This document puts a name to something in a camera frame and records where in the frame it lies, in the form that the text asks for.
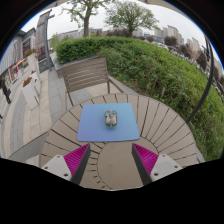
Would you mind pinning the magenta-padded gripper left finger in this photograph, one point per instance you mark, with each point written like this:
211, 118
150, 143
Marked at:
60, 165

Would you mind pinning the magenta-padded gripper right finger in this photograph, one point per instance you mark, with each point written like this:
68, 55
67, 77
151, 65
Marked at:
163, 166

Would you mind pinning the transparent teal computer mouse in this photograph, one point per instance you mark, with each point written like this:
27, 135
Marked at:
111, 119

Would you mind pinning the blue mouse pad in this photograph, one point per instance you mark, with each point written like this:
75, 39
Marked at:
93, 128

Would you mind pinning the white planter with flowers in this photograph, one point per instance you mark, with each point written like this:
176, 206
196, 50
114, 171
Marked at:
30, 95

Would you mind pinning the dark curved parasol pole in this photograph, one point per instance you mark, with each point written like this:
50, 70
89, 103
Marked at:
205, 93

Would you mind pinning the person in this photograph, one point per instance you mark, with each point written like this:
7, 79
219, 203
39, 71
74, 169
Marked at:
5, 90

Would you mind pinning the green hedge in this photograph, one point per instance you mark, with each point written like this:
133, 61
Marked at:
150, 73

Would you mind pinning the brown slatted outdoor chair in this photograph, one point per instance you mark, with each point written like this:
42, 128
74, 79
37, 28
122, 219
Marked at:
85, 75

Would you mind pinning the tall white planter box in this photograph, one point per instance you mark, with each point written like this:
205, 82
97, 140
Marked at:
32, 65

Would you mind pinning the grey storefront building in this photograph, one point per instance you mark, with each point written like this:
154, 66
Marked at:
13, 53

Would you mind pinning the grey sign pillar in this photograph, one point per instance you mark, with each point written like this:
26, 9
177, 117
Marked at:
41, 36

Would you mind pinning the distant high-rise buildings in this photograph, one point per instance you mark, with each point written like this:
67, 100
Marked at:
173, 33

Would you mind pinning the tall thin-trunked tree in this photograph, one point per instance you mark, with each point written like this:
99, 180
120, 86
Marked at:
86, 23

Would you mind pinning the round leafy tree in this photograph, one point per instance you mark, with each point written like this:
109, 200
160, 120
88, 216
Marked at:
131, 15

